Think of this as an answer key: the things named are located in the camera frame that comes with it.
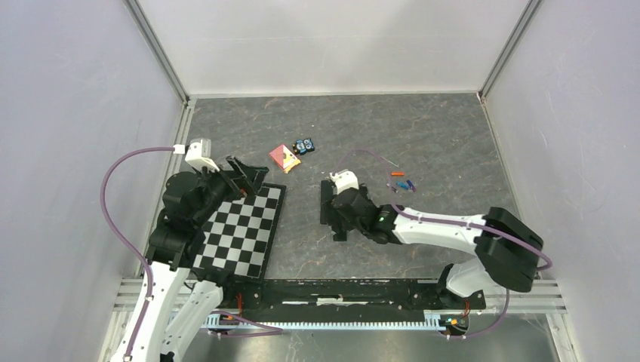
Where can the purple battery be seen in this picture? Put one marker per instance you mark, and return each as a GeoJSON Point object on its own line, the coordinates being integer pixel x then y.
{"type": "Point", "coordinates": [411, 186]}

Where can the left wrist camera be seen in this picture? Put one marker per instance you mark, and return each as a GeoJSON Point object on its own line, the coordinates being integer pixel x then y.
{"type": "Point", "coordinates": [198, 155]}

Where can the white cable comb strip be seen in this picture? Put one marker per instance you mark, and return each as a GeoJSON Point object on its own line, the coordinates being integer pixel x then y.
{"type": "Point", "coordinates": [429, 322]}

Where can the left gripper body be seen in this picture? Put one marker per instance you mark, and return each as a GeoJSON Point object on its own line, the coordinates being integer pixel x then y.
{"type": "Point", "coordinates": [222, 185]}

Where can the red yellow small box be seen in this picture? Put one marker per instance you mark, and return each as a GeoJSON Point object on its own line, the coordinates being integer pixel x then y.
{"type": "Point", "coordinates": [284, 158]}

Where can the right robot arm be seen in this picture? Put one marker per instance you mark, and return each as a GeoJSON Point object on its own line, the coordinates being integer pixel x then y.
{"type": "Point", "coordinates": [505, 252]}

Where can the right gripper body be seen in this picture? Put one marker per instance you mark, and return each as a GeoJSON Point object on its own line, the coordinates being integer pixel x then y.
{"type": "Point", "coordinates": [350, 225]}

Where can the blue battery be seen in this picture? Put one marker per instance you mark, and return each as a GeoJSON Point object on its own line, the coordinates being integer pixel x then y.
{"type": "Point", "coordinates": [403, 185]}

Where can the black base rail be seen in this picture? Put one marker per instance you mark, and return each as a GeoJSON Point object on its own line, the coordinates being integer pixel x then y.
{"type": "Point", "coordinates": [343, 300]}

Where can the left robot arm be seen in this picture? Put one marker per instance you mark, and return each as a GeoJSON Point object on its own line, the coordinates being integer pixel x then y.
{"type": "Point", "coordinates": [189, 200]}

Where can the checkerboard calibration board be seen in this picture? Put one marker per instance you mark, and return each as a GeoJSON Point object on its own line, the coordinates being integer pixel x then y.
{"type": "Point", "coordinates": [240, 234]}

